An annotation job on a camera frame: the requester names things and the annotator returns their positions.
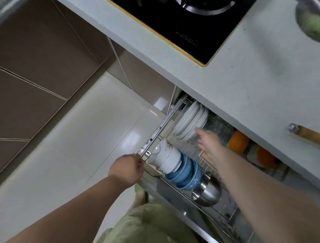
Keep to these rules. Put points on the person's right hand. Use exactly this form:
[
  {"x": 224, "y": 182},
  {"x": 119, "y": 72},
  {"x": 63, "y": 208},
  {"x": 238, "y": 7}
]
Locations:
[{"x": 210, "y": 145}]

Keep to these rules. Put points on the person's left hand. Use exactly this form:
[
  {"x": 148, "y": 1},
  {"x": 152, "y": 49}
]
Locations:
[{"x": 125, "y": 170}]

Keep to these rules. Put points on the person's right fingers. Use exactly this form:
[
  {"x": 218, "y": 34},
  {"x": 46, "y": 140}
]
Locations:
[{"x": 200, "y": 135}]

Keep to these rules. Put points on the person's left fingers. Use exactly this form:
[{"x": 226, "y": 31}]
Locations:
[{"x": 140, "y": 161}]

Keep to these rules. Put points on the steel pull-out dish drawer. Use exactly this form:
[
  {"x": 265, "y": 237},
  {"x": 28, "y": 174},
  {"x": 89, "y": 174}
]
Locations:
[{"x": 175, "y": 200}]

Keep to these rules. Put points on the person's right forearm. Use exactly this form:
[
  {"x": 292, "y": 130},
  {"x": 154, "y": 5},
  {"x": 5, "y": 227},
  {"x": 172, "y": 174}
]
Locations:
[{"x": 262, "y": 200}]

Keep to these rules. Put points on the person's left forearm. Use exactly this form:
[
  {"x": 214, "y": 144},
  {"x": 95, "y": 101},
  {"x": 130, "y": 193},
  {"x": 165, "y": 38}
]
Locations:
[{"x": 75, "y": 210}]

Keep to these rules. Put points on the white ceramic bowl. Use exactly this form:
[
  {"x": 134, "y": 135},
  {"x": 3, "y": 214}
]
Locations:
[
  {"x": 171, "y": 156},
  {"x": 178, "y": 160},
  {"x": 156, "y": 154}
]

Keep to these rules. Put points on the stack of white plates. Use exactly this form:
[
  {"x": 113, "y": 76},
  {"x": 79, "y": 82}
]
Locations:
[{"x": 187, "y": 120}]

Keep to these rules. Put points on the wooden chopsticks bundle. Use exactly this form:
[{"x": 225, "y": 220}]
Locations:
[{"x": 207, "y": 160}]

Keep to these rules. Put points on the orange plastic container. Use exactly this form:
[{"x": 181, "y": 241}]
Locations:
[
  {"x": 266, "y": 157},
  {"x": 238, "y": 142}
]

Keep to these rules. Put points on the blue ceramic bowl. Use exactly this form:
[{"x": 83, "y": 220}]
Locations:
[
  {"x": 193, "y": 178},
  {"x": 188, "y": 174},
  {"x": 199, "y": 180},
  {"x": 182, "y": 170}
]

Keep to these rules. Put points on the small stainless steel bowl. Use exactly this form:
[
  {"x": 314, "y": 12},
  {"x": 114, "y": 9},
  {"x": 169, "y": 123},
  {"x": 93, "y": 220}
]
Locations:
[{"x": 197, "y": 192}]

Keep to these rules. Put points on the large stainless steel bowl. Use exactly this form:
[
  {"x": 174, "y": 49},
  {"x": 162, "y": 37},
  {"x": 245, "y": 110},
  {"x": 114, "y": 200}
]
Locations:
[{"x": 211, "y": 192}]

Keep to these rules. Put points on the person's green shorts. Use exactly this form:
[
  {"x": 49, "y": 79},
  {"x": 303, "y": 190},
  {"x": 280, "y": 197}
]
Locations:
[{"x": 150, "y": 225}]

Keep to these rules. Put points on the brown cabinet door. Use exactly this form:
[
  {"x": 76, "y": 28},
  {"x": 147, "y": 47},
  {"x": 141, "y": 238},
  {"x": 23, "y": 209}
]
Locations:
[{"x": 145, "y": 80}]

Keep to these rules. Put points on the black glass gas cooktop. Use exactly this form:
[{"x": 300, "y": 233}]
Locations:
[{"x": 190, "y": 27}]

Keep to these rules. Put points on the bowl of green vegetables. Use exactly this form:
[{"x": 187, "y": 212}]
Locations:
[{"x": 310, "y": 20}]

